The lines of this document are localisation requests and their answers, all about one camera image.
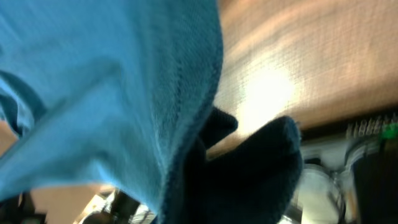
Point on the dark blue shirt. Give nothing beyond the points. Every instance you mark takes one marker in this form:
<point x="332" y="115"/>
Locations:
<point x="121" y="92"/>

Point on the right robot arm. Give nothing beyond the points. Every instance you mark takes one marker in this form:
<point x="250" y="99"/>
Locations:
<point x="355" y="184"/>

